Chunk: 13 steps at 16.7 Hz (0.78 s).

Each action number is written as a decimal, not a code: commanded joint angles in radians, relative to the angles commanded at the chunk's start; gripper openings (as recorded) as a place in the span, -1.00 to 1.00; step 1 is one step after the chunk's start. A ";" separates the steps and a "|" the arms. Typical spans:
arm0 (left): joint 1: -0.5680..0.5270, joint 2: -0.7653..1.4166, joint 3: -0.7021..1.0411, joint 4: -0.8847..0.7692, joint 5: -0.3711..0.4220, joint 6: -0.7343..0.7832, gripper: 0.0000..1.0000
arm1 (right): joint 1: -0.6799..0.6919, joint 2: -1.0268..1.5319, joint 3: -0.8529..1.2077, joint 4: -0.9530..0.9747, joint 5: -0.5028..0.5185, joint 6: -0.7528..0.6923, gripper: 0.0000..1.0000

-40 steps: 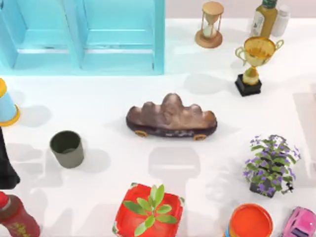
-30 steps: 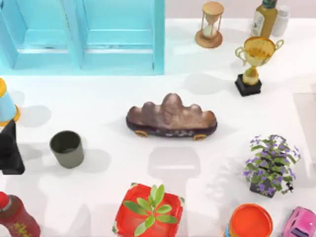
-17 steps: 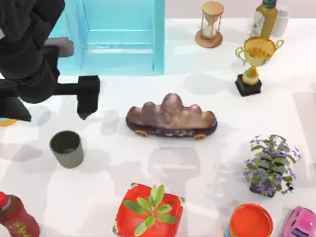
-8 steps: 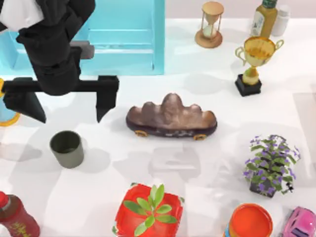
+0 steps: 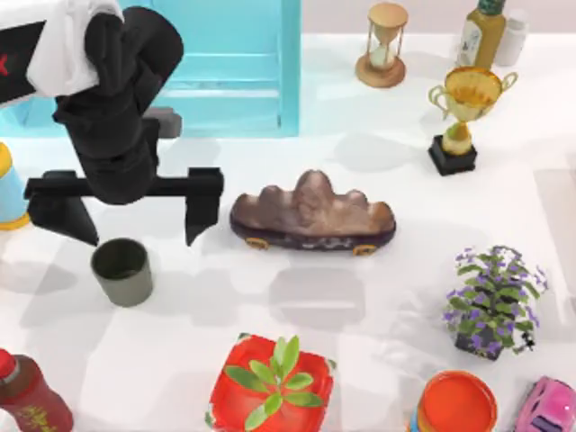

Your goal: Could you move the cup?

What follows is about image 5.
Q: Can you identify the blue and yellow cup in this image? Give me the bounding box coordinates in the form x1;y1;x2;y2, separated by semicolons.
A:
0;142;32;232

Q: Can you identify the grey rounded box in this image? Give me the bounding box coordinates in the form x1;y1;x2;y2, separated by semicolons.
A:
144;106;184;140

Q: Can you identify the dark grey-green cup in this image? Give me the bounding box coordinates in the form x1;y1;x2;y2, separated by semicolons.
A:
90;238;155;309

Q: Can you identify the brown mountain-shaped ornament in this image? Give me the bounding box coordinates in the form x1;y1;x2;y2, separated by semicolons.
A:
229;169;398;258

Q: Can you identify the light blue rack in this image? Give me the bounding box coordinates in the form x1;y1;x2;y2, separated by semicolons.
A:
0;0;301;139

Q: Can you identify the dark red bottle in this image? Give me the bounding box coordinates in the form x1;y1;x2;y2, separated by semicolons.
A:
0;348;75;432

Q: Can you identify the red pot with green plant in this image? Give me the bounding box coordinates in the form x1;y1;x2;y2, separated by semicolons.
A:
203;333;338;432

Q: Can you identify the wooden hourglass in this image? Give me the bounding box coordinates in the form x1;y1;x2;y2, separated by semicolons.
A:
355;2;410;89

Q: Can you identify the gold trophy with black base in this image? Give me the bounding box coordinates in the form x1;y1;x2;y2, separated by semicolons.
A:
427;67;519;177

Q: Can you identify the purple flower plant, black pot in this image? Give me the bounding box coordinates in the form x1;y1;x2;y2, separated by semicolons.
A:
442;245;551;362

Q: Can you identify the olive yellow bottle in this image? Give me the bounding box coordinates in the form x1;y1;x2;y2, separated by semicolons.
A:
454;0;508;71

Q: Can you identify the orange can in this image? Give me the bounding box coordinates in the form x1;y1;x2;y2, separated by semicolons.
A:
408;369;500;432

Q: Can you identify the white bottle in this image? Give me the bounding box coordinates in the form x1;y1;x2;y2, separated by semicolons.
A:
493;8;530;68

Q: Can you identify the pink toy car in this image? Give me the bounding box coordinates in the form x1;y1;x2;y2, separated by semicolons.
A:
511;375;576;432

